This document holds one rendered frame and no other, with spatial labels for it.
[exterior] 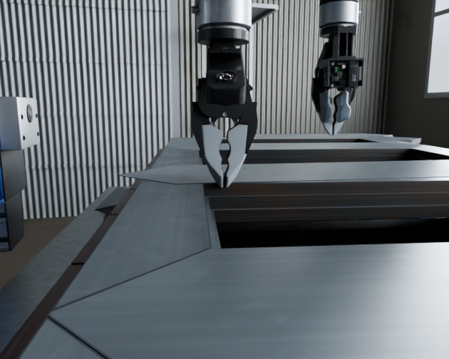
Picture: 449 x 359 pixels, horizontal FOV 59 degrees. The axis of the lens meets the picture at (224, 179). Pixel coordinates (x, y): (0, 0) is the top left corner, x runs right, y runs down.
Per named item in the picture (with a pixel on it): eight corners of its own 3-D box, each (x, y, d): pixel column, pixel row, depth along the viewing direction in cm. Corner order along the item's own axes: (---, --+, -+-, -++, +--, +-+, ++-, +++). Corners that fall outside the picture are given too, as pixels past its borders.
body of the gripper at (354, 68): (325, 90, 76) (327, 23, 73) (313, 91, 84) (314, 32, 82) (364, 89, 76) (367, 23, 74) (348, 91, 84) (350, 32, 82)
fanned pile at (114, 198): (157, 191, 141) (157, 180, 140) (144, 223, 102) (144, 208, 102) (122, 191, 140) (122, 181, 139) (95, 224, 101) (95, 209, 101)
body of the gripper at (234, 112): (245, 120, 61) (246, 39, 59) (254, 122, 53) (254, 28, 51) (196, 120, 61) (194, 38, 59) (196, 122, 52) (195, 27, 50)
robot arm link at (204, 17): (255, -9, 50) (190, -10, 49) (255, 30, 51) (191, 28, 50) (247, 6, 57) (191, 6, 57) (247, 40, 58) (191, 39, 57)
